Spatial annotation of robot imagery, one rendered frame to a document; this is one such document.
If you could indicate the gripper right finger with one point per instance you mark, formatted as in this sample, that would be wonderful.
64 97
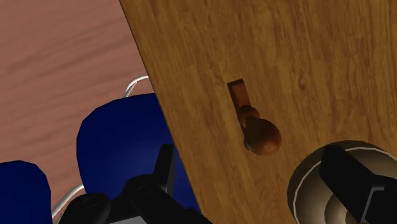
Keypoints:
350 176

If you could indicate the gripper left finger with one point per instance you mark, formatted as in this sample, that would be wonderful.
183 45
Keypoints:
149 198

